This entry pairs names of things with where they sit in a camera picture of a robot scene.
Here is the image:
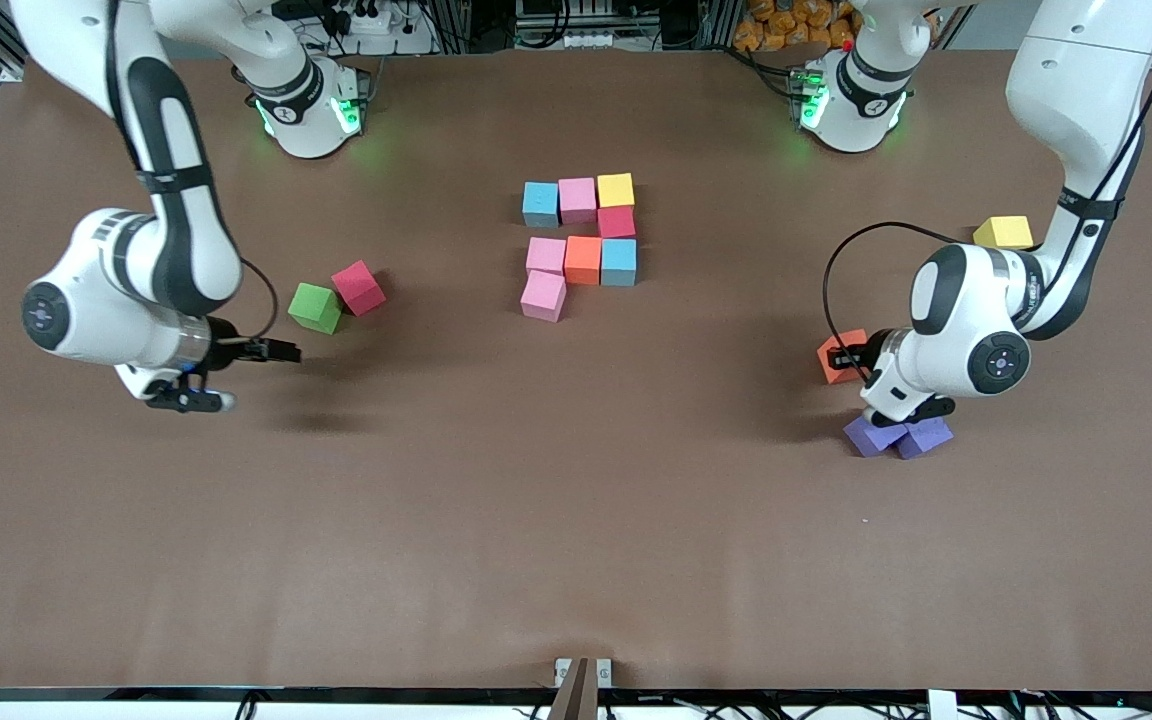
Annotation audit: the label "purple foam cube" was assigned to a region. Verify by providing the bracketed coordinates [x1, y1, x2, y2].
[843, 416, 908, 458]
[896, 416, 955, 461]

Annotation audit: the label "black equipment rack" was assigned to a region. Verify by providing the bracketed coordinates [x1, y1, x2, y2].
[516, 0, 727, 51]

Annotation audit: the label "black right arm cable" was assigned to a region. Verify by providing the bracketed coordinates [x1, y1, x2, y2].
[239, 258, 281, 341]

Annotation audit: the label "orange mesh bags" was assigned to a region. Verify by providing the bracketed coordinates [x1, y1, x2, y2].
[733, 0, 857, 53]

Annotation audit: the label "brown table cover mat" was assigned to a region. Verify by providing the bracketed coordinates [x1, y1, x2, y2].
[0, 50, 1152, 693]

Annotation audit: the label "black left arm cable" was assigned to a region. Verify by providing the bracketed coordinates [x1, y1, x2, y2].
[822, 221, 967, 353]

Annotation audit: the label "white power strip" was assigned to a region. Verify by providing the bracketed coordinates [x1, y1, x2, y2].
[331, 5, 407, 36]

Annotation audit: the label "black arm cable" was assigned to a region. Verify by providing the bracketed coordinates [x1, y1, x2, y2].
[239, 258, 281, 341]
[822, 221, 967, 353]

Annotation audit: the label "orange foam cube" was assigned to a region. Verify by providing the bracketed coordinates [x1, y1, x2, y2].
[816, 329, 869, 385]
[564, 236, 603, 287]

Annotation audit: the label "blue foam cube with scribble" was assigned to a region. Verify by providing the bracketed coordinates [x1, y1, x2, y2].
[522, 181, 561, 229]

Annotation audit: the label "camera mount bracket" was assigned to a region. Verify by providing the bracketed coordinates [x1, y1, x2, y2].
[548, 656, 615, 720]

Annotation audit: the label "green foam cube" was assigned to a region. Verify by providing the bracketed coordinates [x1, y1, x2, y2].
[287, 282, 344, 334]

